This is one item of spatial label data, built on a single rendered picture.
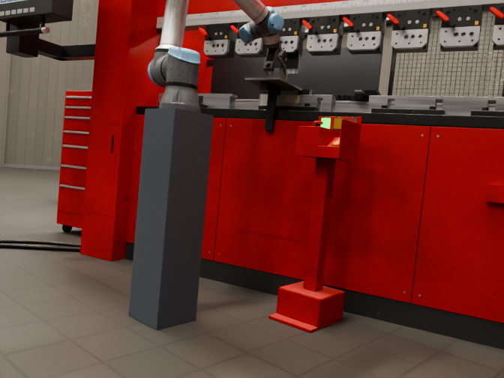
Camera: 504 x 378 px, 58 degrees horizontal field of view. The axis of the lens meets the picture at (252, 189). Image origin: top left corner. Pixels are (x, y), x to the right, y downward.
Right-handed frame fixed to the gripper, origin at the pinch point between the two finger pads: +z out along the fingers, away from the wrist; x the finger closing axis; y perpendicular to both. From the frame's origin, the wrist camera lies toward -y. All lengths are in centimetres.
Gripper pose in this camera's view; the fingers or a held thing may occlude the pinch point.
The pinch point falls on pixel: (278, 83)
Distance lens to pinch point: 227.2
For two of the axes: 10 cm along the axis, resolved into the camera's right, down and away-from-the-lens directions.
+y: 3.9, -6.5, 6.5
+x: -9.0, -1.0, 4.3
